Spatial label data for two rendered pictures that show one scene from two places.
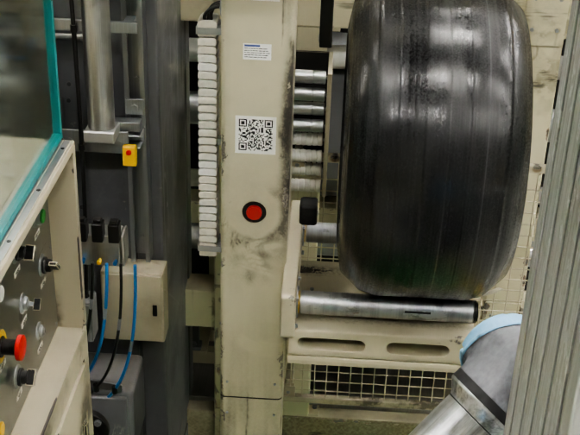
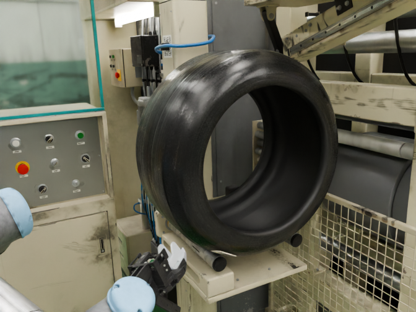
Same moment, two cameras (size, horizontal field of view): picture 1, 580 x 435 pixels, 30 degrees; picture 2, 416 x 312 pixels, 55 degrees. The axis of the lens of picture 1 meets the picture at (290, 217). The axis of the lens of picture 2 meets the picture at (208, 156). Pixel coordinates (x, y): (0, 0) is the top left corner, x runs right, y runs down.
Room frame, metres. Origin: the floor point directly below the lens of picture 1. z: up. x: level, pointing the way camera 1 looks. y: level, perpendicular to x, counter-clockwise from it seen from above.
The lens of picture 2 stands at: (1.23, -1.23, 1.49)
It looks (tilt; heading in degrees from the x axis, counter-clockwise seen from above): 15 degrees down; 60
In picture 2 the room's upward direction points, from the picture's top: 2 degrees counter-clockwise
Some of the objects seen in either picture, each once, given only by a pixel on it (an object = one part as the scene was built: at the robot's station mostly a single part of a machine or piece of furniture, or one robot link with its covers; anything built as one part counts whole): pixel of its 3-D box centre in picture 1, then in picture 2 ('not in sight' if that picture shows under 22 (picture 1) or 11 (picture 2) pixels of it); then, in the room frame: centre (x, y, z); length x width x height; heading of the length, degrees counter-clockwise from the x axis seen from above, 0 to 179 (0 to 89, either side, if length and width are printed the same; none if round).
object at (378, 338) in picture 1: (380, 334); (194, 258); (1.75, -0.18, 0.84); 0.36 x 0.09 x 0.06; 88
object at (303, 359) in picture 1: (377, 312); (230, 257); (1.89, -0.19, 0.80); 0.37 x 0.36 x 0.02; 178
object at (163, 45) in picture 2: not in sight; (184, 44); (1.88, 0.07, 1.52); 0.19 x 0.19 x 0.06; 88
